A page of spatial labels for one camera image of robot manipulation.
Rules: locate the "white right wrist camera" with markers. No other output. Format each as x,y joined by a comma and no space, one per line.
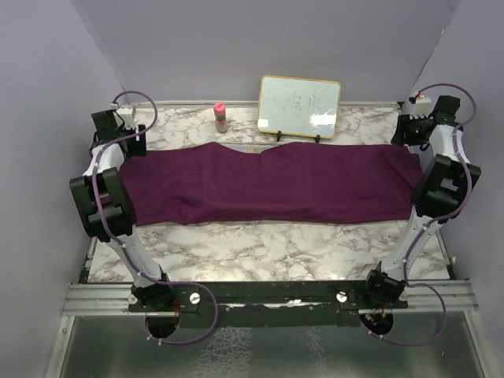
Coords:
420,106

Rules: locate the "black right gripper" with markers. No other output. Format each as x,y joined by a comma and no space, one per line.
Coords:
402,131

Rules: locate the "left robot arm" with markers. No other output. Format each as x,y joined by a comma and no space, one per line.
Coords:
107,213

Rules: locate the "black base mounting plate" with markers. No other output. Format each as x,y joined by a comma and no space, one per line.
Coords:
197,307

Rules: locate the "yellow framed whiteboard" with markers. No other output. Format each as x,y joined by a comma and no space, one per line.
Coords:
298,106

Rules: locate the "aluminium frame rail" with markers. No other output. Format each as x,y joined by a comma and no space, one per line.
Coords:
114,299

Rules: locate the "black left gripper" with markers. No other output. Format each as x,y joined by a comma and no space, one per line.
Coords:
137,147

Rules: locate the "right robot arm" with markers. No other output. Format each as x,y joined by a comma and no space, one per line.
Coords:
440,195

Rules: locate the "metal mesh tray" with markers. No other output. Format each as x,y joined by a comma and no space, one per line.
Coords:
249,148

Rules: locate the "purple cloth wrap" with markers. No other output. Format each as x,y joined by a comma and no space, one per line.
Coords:
297,182

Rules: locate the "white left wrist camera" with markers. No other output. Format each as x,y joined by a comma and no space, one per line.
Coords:
127,114

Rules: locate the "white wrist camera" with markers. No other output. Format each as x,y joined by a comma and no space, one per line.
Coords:
127,114
420,106

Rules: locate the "pink lid spice bottle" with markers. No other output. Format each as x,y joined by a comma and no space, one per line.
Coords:
219,110

